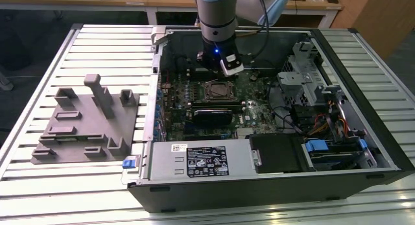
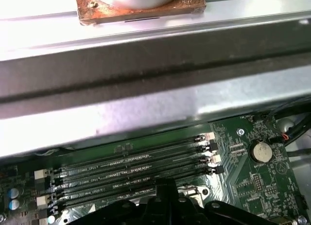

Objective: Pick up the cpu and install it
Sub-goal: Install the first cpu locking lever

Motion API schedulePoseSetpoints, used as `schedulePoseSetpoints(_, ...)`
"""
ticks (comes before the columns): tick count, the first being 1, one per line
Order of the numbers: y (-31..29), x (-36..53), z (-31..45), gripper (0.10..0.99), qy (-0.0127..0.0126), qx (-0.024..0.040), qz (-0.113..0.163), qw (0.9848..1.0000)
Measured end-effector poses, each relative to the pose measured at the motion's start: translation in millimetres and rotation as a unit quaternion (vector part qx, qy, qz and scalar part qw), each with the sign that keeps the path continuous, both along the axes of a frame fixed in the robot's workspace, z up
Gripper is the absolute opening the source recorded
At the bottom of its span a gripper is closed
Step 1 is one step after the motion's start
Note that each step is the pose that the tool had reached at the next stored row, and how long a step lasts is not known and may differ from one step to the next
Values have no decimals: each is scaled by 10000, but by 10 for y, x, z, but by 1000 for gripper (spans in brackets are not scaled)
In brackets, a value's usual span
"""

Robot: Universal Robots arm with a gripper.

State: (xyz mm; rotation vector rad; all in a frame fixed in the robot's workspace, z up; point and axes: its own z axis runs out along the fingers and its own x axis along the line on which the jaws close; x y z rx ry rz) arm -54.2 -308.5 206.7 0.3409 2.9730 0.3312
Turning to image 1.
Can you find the thin metal locking lever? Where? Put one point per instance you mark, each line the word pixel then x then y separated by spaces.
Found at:
pixel 214 80

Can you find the silver CPU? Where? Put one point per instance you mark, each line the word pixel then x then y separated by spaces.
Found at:
pixel 219 90

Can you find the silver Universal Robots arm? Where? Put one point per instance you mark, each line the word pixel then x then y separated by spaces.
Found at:
pixel 215 16

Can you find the CPU socket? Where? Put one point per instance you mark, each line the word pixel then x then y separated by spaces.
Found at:
pixel 206 97

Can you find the silver case corner latch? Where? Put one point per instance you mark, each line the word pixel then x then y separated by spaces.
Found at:
pixel 159 33

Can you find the black graphics card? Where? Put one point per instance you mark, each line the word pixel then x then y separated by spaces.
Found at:
pixel 213 116

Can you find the green motherboard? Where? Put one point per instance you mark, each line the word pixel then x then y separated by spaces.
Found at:
pixel 257 113

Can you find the silver perforated drive cage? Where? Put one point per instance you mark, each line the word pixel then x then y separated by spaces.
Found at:
pixel 291 81

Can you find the wooden desk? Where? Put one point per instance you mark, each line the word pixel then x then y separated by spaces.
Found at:
pixel 137 1

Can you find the small silver heatsink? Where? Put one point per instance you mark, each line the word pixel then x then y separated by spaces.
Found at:
pixel 246 132

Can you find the small silver metal latch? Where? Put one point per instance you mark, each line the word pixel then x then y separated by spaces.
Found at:
pixel 257 158

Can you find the black plastic shroud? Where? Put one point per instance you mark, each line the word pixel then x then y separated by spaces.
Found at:
pixel 275 154

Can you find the silver power supply with label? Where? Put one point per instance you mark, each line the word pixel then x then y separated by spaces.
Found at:
pixel 169 161

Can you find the grey parts rack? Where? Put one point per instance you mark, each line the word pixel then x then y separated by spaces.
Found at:
pixel 94 127

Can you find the blue disk carrier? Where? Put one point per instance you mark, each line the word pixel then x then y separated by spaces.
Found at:
pixel 315 146

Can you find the blue case latch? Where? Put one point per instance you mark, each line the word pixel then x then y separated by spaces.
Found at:
pixel 129 163

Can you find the green RAM stick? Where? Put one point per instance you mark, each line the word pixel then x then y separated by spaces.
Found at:
pixel 81 138

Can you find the wooden cabinet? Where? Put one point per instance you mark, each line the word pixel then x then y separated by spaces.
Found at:
pixel 382 21

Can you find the black open PC case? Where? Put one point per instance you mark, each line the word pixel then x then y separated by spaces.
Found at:
pixel 227 195

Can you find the blue plastic tab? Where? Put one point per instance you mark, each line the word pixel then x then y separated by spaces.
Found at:
pixel 362 144

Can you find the grey metal stand foot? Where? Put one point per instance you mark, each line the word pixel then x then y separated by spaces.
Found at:
pixel 6 84

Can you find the silver disk bay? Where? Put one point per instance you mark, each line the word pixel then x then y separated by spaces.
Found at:
pixel 370 161

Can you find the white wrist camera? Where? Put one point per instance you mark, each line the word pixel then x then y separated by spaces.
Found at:
pixel 235 69

